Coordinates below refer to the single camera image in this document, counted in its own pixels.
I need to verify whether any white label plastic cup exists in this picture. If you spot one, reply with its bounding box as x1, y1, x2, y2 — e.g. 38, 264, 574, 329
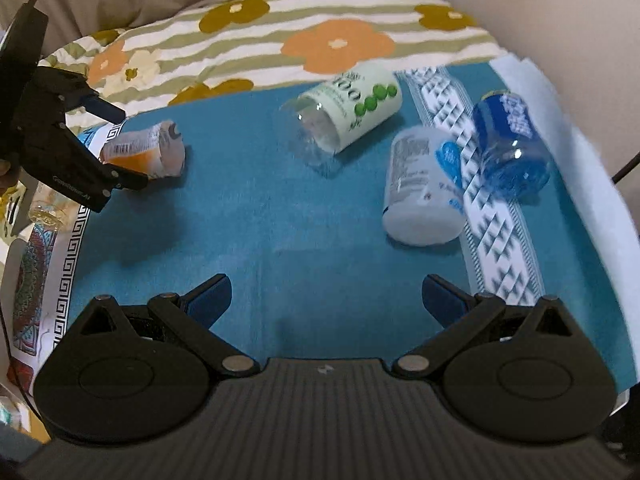
382, 126, 466, 247

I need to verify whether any blue plastic cup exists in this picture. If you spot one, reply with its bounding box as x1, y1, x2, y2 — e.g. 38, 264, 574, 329
472, 91, 551, 200

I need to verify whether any green label clear cup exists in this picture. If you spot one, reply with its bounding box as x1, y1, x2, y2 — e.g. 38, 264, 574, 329
276, 62, 402, 171

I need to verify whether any teal patterned cloth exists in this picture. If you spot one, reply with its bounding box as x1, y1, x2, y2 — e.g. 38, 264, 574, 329
1, 55, 639, 389

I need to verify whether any floral striped blanket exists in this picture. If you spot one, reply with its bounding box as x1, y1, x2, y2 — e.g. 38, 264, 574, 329
41, 0, 506, 116

